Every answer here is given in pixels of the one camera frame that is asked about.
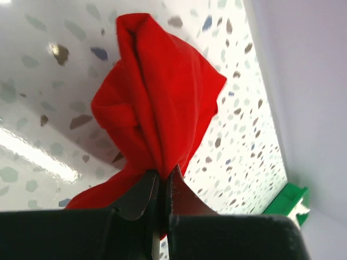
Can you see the green plastic bin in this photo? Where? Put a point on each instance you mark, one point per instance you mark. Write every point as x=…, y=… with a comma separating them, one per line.
x=284, y=202

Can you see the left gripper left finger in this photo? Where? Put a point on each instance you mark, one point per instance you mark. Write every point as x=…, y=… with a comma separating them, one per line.
x=126, y=229

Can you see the white t-shirt in bin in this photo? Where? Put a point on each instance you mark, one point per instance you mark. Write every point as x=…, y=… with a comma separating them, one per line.
x=299, y=213

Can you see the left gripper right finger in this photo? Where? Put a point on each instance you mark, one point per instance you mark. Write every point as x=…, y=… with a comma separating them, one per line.
x=195, y=231

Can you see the red t-shirt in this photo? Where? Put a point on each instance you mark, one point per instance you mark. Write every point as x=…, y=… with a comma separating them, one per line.
x=156, y=105

